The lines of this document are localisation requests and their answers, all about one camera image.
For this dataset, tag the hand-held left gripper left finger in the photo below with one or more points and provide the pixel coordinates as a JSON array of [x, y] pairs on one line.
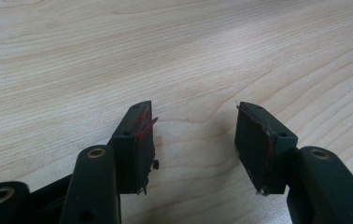
[[134, 161]]

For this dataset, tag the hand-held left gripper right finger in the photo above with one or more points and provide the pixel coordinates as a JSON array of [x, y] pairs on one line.
[[260, 151]]

